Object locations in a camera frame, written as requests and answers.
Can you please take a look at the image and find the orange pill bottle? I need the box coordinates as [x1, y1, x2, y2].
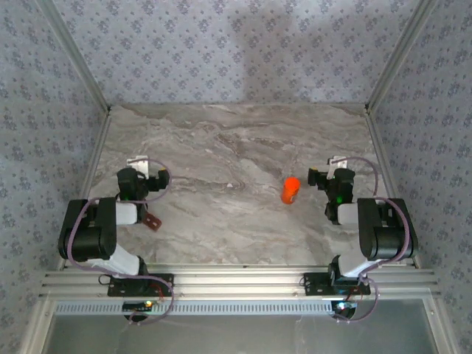
[280, 183, 300, 205]

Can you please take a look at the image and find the brown pill organizer box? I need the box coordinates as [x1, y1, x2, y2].
[142, 212, 163, 232]

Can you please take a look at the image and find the small black circuit board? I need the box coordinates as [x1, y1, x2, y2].
[330, 300, 358, 319]
[122, 300, 154, 312]

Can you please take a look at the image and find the grey metal panel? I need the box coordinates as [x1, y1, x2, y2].
[44, 315, 440, 354]

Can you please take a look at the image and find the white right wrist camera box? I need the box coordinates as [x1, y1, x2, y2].
[327, 155, 350, 174]

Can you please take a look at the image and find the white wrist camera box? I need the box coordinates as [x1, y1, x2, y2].
[327, 155, 350, 174]
[126, 156, 150, 178]

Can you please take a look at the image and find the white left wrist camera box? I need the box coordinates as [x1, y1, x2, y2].
[126, 156, 150, 178]

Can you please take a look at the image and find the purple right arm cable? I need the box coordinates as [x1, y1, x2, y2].
[331, 156, 416, 325]

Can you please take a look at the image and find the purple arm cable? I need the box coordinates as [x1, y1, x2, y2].
[63, 159, 187, 327]
[331, 156, 416, 325]

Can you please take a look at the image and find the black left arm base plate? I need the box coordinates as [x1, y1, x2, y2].
[106, 273, 175, 298]

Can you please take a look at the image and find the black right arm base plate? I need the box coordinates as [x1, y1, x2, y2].
[302, 271, 372, 297]

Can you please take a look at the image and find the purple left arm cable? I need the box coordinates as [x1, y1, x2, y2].
[63, 159, 187, 327]

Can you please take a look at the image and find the aluminium mounting rail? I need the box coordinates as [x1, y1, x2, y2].
[38, 263, 442, 299]

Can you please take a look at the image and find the aluminium frame post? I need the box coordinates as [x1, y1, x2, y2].
[35, 0, 112, 112]
[364, 0, 442, 111]

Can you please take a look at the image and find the grey slotted cable duct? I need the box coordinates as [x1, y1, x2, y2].
[54, 300, 335, 316]

